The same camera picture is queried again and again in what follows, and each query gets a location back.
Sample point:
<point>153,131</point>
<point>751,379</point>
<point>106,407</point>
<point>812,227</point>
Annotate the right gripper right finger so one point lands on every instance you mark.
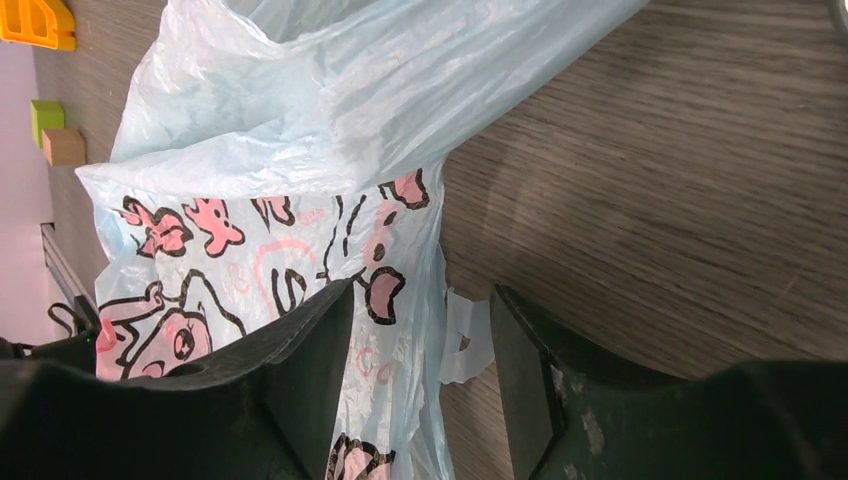
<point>575,410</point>

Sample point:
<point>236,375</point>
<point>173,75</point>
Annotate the green toy block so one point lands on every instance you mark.
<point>45,114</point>

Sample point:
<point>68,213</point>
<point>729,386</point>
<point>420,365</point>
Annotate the light blue plastic bag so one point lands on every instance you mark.
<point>268,148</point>

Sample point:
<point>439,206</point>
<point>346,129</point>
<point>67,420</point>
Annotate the tan wooden cube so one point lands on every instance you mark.
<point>64,147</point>

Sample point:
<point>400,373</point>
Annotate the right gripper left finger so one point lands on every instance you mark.
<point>262,407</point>

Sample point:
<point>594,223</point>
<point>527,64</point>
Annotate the orange yellow toy truck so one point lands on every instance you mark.
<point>41,23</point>

